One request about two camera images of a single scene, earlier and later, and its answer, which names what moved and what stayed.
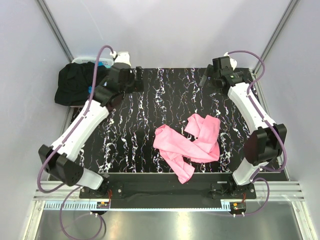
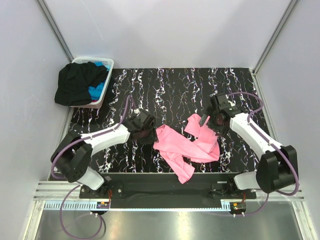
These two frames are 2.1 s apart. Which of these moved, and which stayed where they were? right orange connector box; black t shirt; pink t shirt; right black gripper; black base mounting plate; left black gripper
Moved: left black gripper; right black gripper
Stayed: black base mounting plate; pink t shirt; right orange connector box; black t shirt
